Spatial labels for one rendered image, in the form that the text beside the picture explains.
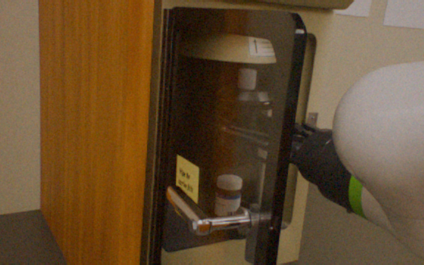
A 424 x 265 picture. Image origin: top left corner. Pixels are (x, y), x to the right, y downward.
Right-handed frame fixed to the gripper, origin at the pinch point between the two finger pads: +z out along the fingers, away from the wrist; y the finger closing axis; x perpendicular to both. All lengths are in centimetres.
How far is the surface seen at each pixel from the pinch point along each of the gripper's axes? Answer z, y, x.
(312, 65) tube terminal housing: 3.1, -15.4, -9.4
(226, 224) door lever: -27.2, 21.1, 1.4
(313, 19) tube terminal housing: 0.5, -11.7, -17.1
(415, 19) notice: 43, -95, -20
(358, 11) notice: 43, -68, -21
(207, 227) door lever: -27.1, 23.0, 1.3
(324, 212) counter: 15.7, -38.0, 28.5
